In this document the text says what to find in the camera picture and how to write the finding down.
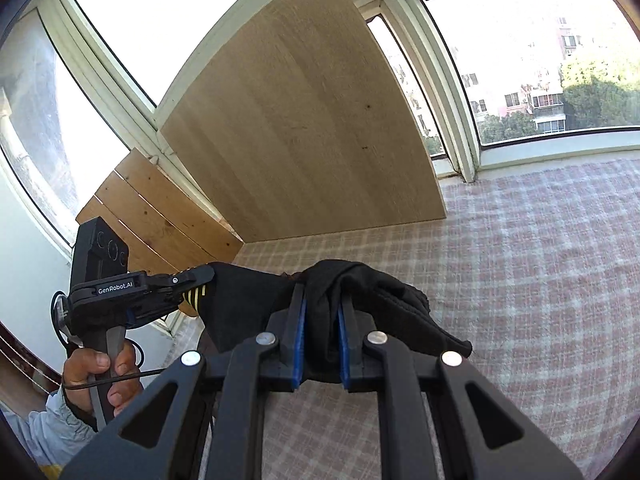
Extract apartment building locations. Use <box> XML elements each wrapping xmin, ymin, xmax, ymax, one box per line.
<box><xmin>450</xmin><ymin>5</ymin><xmax>591</xmax><ymax>136</ymax></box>

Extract person's left hand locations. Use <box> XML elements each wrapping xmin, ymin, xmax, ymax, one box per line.
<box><xmin>61</xmin><ymin>344</ymin><xmax>143</xmax><ymax>418</ymax></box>

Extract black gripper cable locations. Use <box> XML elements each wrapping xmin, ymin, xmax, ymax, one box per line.
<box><xmin>50</xmin><ymin>290</ymin><xmax>168</xmax><ymax>391</ymax></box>

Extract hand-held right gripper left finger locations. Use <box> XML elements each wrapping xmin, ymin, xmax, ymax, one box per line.
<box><xmin>60</xmin><ymin>282</ymin><xmax>307</xmax><ymax>480</ymax></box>

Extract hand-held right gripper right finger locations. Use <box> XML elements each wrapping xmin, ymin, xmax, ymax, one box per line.
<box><xmin>337</xmin><ymin>294</ymin><xmax>583</xmax><ymax>480</ymax></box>

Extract black pants with yellow stripes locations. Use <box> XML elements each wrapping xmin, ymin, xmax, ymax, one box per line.
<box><xmin>182</xmin><ymin>259</ymin><xmax>473</xmax><ymax>385</ymax></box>

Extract slatted pine wooden board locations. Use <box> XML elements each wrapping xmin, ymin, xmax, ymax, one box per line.
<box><xmin>75</xmin><ymin>147</ymin><xmax>245</xmax><ymax>318</ymax></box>

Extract green tree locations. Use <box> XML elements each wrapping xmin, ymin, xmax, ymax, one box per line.
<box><xmin>475</xmin><ymin>52</ymin><xmax>640</xmax><ymax>143</ymax></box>

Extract person's left forearm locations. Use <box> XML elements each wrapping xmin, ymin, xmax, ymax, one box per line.
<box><xmin>0</xmin><ymin>387</ymin><xmax>98</xmax><ymax>468</ymax></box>

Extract white window frame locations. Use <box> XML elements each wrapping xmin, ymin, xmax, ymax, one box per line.
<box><xmin>0</xmin><ymin>0</ymin><xmax>640</xmax><ymax>311</ymax></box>

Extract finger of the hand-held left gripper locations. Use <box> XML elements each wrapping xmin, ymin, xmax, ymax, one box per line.
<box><xmin>127</xmin><ymin>296</ymin><xmax>195</xmax><ymax>331</ymax></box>
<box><xmin>147</xmin><ymin>265</ymin><xmax>217</xmax><ymax>301</ymax></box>

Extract pink plaid blanket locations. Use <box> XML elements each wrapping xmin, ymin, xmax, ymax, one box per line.
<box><xmin>170</xmin><ymin>152</ymin><xmax>640</xmax><ymax>480</ymax></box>

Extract light oak wooden board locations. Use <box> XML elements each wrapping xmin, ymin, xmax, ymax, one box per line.
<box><xmin>156</xmin><ymin>0</ymin><xmax>447</xmax><ymax>244</ymax></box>

